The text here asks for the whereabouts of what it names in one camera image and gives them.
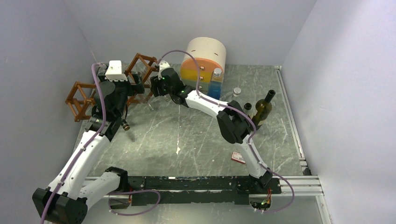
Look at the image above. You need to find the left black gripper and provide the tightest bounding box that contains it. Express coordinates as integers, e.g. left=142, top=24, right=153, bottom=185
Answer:
left=98, top=71, right=143, bottom=117

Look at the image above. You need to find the clear bottle black gold label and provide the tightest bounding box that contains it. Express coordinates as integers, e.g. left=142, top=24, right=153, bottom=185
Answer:
left=121, top=119, right=130, bottom=131

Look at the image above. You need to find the brown wooden wine rack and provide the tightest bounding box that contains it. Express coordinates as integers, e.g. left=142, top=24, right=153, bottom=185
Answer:
left=65, top=53, right=159, bottom=122

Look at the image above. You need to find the clear bottle silver cap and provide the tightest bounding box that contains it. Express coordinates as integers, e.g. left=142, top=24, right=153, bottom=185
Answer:
left=232, top=87, right=241, bottom=98

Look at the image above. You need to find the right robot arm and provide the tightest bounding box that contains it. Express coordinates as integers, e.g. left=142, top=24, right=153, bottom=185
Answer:
left=150, top=67, right=273, bottom=193

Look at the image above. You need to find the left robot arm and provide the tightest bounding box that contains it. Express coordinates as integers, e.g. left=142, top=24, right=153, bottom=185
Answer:
left=32, top=64, right=145, bottom=224

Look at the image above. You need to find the tall blue glass bottle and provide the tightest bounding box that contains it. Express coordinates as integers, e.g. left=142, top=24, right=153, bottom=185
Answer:
left=207, top=68, right=224, bottom=99

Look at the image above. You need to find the dark brown wine bottle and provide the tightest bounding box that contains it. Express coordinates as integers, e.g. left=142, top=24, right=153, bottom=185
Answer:
left=243, top=103, right=252, bottom=114

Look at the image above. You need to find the olive green wine bottle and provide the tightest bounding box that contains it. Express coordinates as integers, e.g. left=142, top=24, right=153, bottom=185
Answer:
left=252, top=90, right=276, bottom=130

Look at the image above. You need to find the cylindrical drawer cabinet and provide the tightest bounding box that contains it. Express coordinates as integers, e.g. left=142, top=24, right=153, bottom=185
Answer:
left=180, top=37, right=226, bottom=94

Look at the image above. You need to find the small red white box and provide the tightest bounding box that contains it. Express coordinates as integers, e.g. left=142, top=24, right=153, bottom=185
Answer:
left=231, top=152, right=246, bottom=164

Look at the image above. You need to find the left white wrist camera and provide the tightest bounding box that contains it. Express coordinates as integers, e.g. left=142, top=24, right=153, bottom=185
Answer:
left=105, top=60, right=128, bottom=82

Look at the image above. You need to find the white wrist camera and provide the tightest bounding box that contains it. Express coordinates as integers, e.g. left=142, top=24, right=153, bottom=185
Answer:
left=105, top=60, right=128, bottom=82
left=158, top=60, right=171, bottom=79

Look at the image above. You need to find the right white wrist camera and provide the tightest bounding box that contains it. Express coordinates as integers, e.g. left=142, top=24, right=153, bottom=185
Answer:
left=158, top=60, right=171, bottom=79

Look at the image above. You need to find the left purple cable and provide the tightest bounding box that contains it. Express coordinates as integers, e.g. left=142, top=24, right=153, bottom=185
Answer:
left=39, top=63, right=107, bottom=224

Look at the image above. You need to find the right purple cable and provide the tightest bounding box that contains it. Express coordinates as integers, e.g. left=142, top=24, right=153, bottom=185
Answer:
left=157, top=50, right=296, bottom=214

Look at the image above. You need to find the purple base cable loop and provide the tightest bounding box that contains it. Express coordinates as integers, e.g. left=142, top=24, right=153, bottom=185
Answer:
left=107, top=189, right=162, bottom=217

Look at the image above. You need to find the black base frame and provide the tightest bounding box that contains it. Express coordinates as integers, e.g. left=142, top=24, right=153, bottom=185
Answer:
left=110, top=174, right=282, bottom=206

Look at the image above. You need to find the aluminium rail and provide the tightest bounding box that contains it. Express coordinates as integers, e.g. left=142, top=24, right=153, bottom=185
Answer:
left=83, top=175, right=324, bottom=198

